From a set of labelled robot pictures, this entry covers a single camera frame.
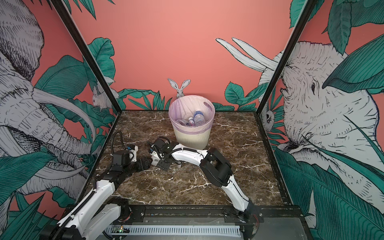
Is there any yellow V label bottle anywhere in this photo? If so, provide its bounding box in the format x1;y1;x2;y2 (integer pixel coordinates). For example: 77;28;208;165
151;155;160;167

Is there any cream label green cap bottle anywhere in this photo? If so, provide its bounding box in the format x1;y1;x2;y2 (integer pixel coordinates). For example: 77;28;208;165
176;119;189;126

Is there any green white label bottle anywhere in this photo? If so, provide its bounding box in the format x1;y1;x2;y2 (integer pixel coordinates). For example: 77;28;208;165
189;117;195;127

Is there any blue label bottle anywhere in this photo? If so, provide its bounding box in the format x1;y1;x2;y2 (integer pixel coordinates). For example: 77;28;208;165
194;111;206;127

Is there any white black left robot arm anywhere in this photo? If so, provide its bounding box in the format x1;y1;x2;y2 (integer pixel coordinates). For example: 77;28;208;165
39;150;153;240

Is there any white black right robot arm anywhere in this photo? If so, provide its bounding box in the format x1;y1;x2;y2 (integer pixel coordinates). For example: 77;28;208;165
147;137;264;223

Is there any white ribbed waste bin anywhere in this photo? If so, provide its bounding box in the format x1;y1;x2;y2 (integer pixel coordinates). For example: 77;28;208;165
173;126;211;150

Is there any pink plastic bin liner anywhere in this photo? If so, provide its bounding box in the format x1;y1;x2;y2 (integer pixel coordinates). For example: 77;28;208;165
169;95;216;131

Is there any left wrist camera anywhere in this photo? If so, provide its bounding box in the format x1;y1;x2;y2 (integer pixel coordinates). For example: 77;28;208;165
127;144;139;162

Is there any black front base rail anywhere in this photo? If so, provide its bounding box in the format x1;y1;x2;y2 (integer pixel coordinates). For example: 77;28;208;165
124;205;304;224

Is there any white vented cable duct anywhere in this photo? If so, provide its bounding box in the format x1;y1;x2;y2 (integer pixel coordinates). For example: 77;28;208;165
105;225;242;237

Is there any black left frame post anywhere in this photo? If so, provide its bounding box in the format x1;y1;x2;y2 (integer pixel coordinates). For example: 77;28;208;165
51;0;122;114

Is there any black frame post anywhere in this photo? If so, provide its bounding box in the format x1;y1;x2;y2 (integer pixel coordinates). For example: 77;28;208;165
255;0;318;115
51;0;122;114

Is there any black right frame post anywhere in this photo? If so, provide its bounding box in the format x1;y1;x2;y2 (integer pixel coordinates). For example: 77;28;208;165
255;0;318;115

